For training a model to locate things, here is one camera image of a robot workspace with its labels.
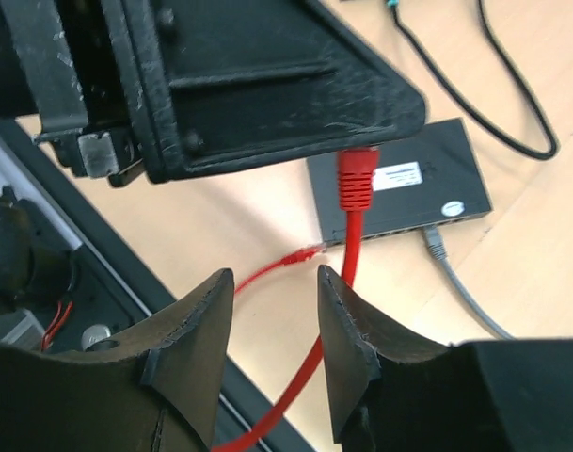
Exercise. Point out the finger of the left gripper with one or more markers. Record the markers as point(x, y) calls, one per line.
point(215, 87)

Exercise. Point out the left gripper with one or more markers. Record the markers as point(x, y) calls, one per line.
point(57, 62)

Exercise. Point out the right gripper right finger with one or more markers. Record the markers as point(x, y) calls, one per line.
point(392, 389)

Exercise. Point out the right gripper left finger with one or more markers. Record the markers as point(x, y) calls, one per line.
point(152, 387)

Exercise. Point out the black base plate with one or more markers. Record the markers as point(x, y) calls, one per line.
point(68, 281)

